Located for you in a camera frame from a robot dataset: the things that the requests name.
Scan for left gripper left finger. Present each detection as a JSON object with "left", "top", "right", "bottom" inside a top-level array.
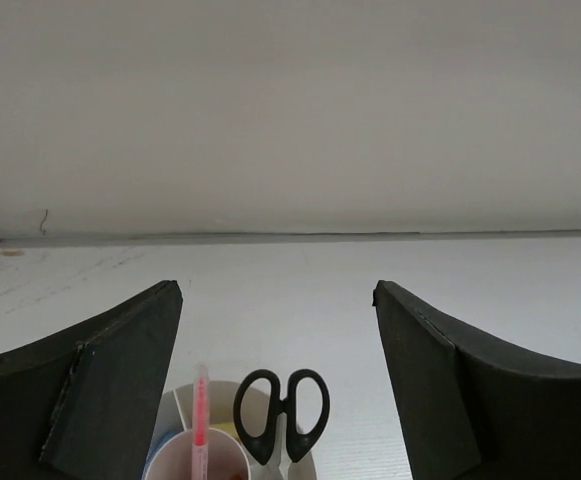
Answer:
[{"left": 0, "top": 280, "right": 183, "bottom": 479}]

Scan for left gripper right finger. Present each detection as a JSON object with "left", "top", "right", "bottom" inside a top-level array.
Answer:
[{"left": 373, "top": 281, "right": 581, "bottom": 479}]

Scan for red and white pen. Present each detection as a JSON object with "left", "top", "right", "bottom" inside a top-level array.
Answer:
[{"left": 191, "top": 364, "right": 210, "bottom": 480}]

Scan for black handled scissors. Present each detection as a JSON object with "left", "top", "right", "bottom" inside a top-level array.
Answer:
[{"left": 233, "top": 369, "right": 331, "bottom": 479}]

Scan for blue transparent capped item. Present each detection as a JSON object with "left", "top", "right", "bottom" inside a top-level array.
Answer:
[{"left": 146, "top": 431, "right": 180, "bottom": 464}]

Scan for small yellow eraser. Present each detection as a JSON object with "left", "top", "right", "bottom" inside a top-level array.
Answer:
[{"left": 210, "top": 422, "right": 240, "bottom": 441}]

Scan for white round divided container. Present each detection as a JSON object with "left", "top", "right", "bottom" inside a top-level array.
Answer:
[{"left": 142, "top": 380, "right": 319, "bottom": 479}]

